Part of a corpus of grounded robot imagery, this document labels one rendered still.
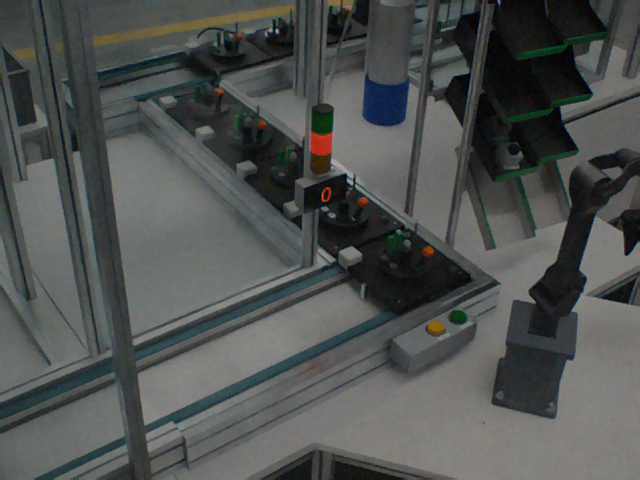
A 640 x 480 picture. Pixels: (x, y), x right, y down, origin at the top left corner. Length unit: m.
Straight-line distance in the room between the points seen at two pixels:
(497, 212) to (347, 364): 0.62
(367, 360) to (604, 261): 0.85
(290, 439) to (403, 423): 0.25
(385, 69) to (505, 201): 0.82
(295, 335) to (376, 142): 1.05
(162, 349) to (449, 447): 0.67
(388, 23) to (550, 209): 0.87
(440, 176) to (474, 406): 0.98
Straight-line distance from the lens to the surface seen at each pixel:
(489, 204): 2.22
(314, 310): 2.05
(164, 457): 1.75
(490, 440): 1.90
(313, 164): 1.90
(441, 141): 2.90
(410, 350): 1.91
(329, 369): 1.85
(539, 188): 2.34
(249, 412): 1.78
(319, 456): 1.91
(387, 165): 2.73
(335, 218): 2.22
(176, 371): 1.91
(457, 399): 1.96
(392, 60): 2.86
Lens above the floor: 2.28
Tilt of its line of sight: 37 degrees down
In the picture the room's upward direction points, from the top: 3 degrees clockwise
